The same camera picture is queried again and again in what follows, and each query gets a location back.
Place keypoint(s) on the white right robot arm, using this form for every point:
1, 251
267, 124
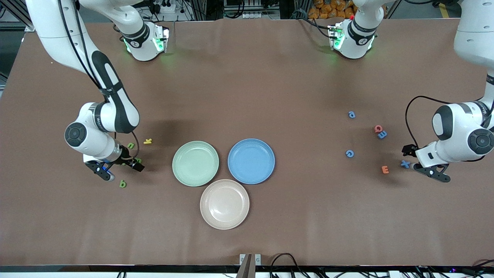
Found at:
88, 141

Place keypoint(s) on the orange letter E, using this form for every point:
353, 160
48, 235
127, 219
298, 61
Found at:
384, 169

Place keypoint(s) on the aluminium frame profile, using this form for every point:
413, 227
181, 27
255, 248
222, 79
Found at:
19, 15

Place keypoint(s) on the white power strip with plugs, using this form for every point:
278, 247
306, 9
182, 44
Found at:
168, 7

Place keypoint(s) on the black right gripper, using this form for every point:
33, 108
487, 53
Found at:
126, 156

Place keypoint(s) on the light green plate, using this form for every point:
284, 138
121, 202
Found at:
195, 163

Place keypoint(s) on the pile of orange items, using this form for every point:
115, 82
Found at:
328, 9

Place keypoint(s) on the blue plate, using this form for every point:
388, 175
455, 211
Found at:
251, 161

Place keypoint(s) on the green lowercase letter b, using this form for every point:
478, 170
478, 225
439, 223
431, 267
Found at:
122, 184

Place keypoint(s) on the pinkish red letter Q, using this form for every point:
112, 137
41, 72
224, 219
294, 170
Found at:
375, 129

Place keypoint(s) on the brown table cover sheet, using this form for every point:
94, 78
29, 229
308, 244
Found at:
247, 96

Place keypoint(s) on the blue letter c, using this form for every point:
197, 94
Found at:
346, 153

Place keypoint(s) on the grey metal bracket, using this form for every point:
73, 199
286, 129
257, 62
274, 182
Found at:
247, 266

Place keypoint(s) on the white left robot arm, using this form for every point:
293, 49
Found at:
459, 131

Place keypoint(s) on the blue letter x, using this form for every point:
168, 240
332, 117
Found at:
405, 164

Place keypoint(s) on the beige plate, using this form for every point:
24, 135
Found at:
224, 204

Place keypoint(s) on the blue letter m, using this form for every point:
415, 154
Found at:
382, 134

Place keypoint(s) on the yellow letter k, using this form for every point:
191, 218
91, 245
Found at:
148, 141

